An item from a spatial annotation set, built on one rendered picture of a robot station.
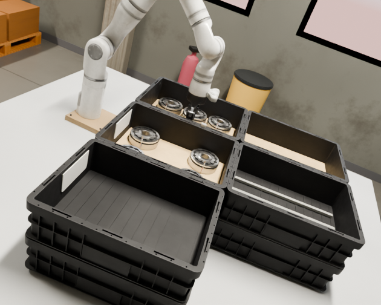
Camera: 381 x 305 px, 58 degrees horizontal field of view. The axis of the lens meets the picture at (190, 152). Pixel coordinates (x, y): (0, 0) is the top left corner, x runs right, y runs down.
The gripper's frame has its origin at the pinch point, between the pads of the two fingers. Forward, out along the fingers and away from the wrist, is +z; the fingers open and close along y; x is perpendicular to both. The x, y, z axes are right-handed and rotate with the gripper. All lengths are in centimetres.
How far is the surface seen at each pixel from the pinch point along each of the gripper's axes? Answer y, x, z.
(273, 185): 16.5, 36.0, 3.0
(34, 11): -216, -192, 48
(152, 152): 22.8, -7.6, 2.5
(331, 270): 45, 54, 6
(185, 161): 21.3, 4.0, 2.6
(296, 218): 44, 38, -7
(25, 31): -203, -192, 66
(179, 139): 12.8, -0.6, -0.1
